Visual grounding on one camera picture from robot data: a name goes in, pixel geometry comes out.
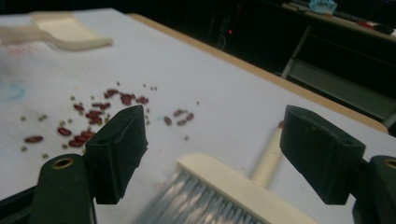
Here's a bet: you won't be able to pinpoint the white metal table frame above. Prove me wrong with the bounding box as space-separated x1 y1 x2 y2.
278 0 396 124

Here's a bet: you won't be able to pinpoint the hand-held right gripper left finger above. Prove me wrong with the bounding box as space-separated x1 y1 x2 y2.
85 105 149 205

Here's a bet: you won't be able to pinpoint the white board table cover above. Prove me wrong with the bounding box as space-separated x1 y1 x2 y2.
0 7 396 224

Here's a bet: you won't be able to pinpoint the red and black object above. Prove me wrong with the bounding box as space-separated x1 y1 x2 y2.
357 21 396 35

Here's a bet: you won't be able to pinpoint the light blue object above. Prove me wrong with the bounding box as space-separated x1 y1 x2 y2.
307 0 339 15

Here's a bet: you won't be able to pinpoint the cream hand brush grey bristles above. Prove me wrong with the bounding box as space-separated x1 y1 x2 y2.
134 119 320 224

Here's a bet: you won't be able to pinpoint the cream dustpan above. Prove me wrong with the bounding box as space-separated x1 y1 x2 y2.
0 11 114 51

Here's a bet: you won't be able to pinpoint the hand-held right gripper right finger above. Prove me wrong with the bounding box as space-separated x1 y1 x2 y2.
279 105 367 205

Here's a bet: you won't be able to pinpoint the wooden table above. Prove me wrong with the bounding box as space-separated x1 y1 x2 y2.
126 12 389 134

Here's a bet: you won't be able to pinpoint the red and green beans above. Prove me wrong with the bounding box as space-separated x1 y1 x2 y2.
19 79 201 158

